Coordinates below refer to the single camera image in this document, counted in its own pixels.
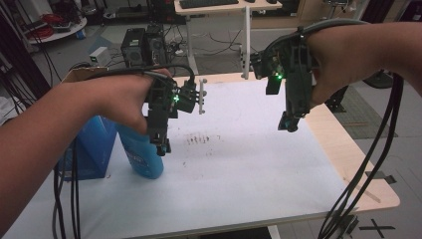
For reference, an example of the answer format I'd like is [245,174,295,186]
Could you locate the blue plastic bottle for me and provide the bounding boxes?
[114,121,165,180]

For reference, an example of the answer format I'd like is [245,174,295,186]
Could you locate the brown cardboard box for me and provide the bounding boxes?
[61,66,109,84]

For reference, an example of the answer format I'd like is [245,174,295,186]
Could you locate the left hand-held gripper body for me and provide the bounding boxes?
[143,75,209,146]

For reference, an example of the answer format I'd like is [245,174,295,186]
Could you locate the blue carton box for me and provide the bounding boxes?
[54,115,117,182]

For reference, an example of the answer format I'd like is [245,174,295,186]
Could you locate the person's left hand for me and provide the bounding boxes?
[90,68,173,135]

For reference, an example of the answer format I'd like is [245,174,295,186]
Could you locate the black keyboard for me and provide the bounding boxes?
[178,0,240,10]

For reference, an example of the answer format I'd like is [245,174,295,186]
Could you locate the black chair base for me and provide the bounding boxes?
[324,69,395,115]

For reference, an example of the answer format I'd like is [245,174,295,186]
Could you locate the person's right hand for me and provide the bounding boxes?
[305,22,387,110]

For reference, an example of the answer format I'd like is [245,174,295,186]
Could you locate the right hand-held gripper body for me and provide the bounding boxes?
[250,27,320,120]

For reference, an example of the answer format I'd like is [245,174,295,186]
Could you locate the white-legged wooden desk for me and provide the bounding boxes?
[173,0,284,81]

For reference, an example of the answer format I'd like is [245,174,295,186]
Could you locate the red coiled cable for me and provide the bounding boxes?
[29,13,69,40]

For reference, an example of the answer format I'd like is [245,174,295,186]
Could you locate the black computer tower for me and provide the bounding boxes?
[119,23,168,69]

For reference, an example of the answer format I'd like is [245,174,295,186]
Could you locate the black cable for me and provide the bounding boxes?
[322,73,405,239]
[69,137,83,239]
[85,64,197,88]
[52,155,69,239]
[316,96,396,239]

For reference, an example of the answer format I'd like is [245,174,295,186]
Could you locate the grey cable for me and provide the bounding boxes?
[264,18,370,56]

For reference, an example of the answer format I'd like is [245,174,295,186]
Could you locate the round white table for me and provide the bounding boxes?
[25,15,89,46]

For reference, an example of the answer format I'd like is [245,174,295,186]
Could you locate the small white device box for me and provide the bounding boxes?
[89,46,112,67]

